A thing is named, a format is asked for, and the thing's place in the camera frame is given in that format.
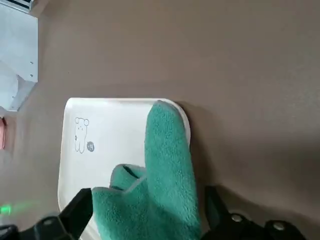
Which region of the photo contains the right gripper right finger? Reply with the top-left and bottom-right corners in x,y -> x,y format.
201,186 -> 310,240

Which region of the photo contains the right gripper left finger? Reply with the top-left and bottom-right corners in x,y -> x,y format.
14,187 -> 94,240

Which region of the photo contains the green cloth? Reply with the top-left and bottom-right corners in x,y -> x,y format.
91,99 -> 203,240

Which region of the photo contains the clear acrylic stepped shelf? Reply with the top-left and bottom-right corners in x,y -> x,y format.
0,1 -> 39,113

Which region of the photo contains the cream rabbit print tray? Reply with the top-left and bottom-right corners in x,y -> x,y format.
57,97 -> 209,240

